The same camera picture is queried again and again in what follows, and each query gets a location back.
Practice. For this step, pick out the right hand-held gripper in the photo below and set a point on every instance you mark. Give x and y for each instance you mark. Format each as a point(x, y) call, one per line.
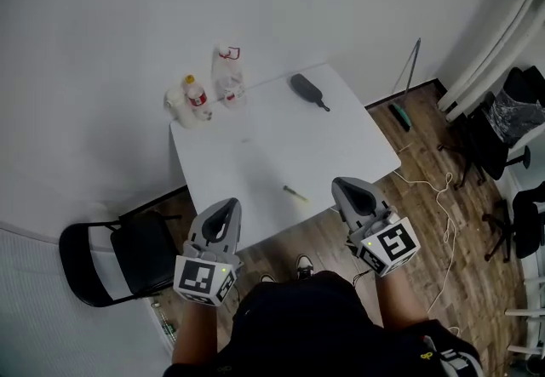
point(391, 245)

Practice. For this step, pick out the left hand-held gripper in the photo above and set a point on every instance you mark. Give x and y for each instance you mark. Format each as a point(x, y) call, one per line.
point(200, 277)

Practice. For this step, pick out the yellow-green and black tool handle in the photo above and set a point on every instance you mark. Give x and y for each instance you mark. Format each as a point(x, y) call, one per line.
point(296, 193)

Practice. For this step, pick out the person's right forearm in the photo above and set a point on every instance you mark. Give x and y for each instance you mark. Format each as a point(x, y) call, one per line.
point(400, 303)

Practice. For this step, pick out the person's left forearm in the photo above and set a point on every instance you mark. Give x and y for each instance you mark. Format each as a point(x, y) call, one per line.
point(196, 333)

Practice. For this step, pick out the person's left shoe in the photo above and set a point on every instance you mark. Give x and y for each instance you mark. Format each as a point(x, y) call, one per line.
point(267, 278)

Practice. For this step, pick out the person's shoe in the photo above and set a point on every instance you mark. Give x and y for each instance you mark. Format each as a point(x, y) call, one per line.
point(303, 264)
point(267, 278)

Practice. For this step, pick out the black folding chair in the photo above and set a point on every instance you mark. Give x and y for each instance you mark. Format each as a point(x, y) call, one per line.
point(140, 252)

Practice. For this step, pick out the person's right shoe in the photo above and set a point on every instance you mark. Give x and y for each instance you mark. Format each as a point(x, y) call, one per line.
point(303, 264)

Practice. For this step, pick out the white table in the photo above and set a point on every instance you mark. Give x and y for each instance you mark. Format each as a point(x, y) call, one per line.
point(264, 154)

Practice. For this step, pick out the broom with green head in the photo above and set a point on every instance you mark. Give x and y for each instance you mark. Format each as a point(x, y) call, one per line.
point(401, 115)

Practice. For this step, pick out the small white bottle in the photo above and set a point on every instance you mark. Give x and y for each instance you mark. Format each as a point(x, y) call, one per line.
point(179, 109)

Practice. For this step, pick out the person's black clothing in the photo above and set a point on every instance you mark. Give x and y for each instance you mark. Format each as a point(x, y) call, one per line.
point(306, 324)

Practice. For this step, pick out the small bottle with red label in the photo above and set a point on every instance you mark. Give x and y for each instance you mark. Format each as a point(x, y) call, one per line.
point(196, 98)

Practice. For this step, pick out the black office chair with plastic wrap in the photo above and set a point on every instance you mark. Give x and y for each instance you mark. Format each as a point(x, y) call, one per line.
point(489, 145)

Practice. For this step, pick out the large clear water jug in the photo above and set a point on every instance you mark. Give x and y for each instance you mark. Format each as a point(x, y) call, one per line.
point(230, 81)

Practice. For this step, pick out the white wall pipes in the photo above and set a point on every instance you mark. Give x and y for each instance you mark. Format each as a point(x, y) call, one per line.
point(494, 52)

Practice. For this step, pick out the white rack frame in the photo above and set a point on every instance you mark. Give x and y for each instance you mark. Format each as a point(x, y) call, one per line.
point(535, 313)

